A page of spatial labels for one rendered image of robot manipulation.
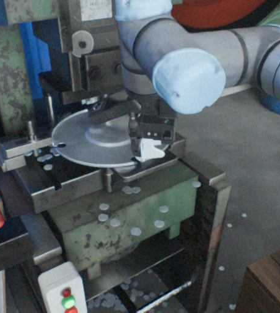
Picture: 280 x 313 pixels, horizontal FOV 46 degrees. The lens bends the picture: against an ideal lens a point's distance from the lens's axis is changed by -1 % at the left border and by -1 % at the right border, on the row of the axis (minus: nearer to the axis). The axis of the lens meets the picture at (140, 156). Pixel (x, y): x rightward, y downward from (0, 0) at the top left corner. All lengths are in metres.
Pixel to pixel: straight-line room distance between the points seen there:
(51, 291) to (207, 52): 0.51
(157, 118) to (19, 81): 0.53
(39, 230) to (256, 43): 0.58
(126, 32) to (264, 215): 1.49
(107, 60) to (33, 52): 1.26
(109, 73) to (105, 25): 0.10
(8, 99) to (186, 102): 0.70
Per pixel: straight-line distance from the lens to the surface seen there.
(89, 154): 0.75
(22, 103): 1.04
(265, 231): 1.75
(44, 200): 0.81
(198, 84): 0.39
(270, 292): 1.08
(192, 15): 1.02
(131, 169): 0.70
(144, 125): 0.59
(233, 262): 1.58
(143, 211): 0.86
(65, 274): 0.71
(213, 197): 0.94
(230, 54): 0.43
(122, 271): 1.11
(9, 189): 0.96
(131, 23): 0.47
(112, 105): 0.60
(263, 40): 0.47
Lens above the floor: 1.18
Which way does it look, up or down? 33 degrees down
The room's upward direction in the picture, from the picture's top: straight up
